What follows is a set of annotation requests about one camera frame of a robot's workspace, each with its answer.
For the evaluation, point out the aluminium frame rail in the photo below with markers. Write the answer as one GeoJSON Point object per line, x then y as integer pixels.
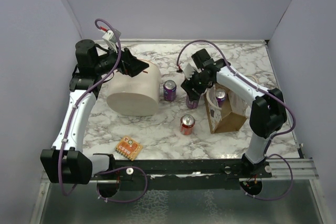
{"type": "Point", "coordinates": [273, 169]}

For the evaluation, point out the orange snack packet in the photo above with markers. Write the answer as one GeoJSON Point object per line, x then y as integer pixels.
{"type": "Point", "coordinates": [128, 148]}

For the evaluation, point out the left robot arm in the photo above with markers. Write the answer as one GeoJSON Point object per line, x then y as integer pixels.
{"type": "Point", "coordinates": [64, 162]}

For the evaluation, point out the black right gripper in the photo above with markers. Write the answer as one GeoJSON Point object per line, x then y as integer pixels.
{"type": "Point", "coordinates": [188, 86]}

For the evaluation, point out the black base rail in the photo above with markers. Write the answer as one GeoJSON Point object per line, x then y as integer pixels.
{"type": "Point", "coordinates": [133, 178]}

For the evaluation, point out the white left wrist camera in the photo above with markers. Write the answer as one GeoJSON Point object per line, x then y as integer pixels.
{"type": "Point", "coordinates": [111, 39]}

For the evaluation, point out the purple soda can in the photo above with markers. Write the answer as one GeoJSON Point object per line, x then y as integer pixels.
{"type": "Point", "coordinates": [192, 104]}
{"type": "Point", "coordinates": [169, 90]}

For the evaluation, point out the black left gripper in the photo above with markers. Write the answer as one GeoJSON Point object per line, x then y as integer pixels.
{"type": "Point", "coordinates": [130, 65]}

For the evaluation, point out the purple soda can carried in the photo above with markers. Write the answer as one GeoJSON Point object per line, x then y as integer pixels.
{"type": "Point", "coordinates": [220, 95]}

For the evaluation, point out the white cylindrical bucket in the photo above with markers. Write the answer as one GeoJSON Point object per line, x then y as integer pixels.
{"type": "Point", "coordinates": [135, 96]}

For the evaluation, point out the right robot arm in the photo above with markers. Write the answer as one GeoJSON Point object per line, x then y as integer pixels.
{"type": "Point", "coordinates": [268, 113]}

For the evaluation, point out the red cola can near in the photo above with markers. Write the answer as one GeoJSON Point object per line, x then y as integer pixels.
{"type": "Point", "coordinates": [187, 123]}

